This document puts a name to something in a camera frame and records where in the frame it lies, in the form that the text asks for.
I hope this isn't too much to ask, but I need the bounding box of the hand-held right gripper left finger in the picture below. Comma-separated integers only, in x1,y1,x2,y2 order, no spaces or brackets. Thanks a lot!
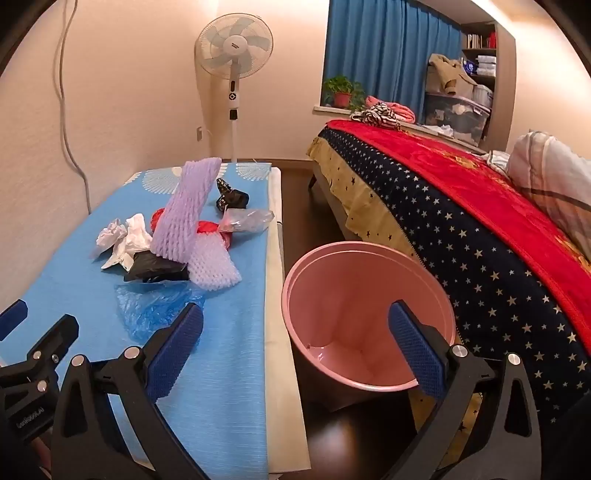
51,302,208,480

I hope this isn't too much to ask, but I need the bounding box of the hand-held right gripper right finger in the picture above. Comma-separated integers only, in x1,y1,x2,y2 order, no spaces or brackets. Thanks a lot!
388,300,543,480

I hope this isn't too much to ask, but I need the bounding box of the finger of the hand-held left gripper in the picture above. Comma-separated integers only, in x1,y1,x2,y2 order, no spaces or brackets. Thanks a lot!
0,299,28,329
0,314,80,407

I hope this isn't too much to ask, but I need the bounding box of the blue plastic bag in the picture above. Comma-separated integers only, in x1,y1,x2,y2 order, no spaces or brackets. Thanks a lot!
115,281,206,342

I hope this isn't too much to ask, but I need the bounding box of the pink plastic bin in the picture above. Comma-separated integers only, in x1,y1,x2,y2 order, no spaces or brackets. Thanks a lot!
283,240,458,407

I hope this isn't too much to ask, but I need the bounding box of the black plastic bag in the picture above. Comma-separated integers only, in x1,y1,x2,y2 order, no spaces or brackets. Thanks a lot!
124,251,191,283

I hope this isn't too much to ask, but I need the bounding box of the pale foam net sleeve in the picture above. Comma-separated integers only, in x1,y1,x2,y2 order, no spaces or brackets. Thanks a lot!
187,233,243,291

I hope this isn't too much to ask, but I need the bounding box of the white paper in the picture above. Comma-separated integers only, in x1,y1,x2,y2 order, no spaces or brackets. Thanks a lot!
95,218,127,259

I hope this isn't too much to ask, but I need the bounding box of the red round wrapper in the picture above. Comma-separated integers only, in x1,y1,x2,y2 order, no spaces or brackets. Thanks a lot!
196,219,236,250

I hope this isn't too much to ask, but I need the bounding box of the tall purple foam net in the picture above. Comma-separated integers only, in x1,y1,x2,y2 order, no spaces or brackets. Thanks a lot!
151,157,223,259

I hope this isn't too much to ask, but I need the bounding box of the clear plastic bag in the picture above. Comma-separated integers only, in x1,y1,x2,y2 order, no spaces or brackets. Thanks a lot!
217,208,275,236

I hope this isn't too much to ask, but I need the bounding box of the black patterned packet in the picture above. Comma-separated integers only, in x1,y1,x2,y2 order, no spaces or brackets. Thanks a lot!
215,178,250,213

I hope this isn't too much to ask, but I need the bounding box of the blue printed tablecloth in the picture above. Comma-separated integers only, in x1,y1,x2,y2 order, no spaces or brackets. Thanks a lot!
0,161,278,480

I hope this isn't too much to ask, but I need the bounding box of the navy star print quilt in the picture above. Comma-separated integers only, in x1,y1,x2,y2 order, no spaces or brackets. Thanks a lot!
307,127,591,435

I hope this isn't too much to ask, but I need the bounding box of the red patterned blanket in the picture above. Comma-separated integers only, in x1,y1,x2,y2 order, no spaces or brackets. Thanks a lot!
325,119,591,342

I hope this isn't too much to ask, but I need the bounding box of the white grey crumpled cloth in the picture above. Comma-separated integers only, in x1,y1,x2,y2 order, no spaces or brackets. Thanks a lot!
485,148,513,174

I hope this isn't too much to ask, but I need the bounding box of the plaid pillow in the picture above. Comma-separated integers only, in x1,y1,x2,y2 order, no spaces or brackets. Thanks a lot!
505,130,591,259

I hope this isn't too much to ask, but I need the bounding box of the clear plastic storage box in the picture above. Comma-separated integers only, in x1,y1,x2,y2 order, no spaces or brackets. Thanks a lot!
422,90,492,146

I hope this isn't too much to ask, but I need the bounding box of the black white striped cloth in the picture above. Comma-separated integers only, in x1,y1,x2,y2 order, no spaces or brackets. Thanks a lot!
351,102,403,132

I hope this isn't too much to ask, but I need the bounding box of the pink folded cloth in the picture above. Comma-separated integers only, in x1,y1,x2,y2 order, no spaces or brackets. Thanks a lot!
365,95,415,123

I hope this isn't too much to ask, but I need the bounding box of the translucent lidded container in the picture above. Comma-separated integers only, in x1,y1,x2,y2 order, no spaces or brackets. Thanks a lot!
471,83,495,112

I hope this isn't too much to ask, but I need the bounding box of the potted green plant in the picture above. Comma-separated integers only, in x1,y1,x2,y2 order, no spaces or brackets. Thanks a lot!
322,75,366,112

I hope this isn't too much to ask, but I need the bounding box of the khaki coat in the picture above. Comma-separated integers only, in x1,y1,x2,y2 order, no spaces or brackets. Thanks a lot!
427,53,481,95

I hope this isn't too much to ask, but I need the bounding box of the blue curtain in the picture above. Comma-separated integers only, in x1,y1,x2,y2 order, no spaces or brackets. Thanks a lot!
324,0,464,125

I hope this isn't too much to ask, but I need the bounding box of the white standing fan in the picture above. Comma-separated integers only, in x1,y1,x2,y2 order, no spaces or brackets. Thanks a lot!
194,13,274,164

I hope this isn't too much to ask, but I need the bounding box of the wooden bookshelf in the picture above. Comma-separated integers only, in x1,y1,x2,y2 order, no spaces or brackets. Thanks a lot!
461,21,499,93

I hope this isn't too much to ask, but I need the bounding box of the grey wall cable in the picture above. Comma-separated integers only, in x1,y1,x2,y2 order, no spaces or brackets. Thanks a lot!
54,0,93,215

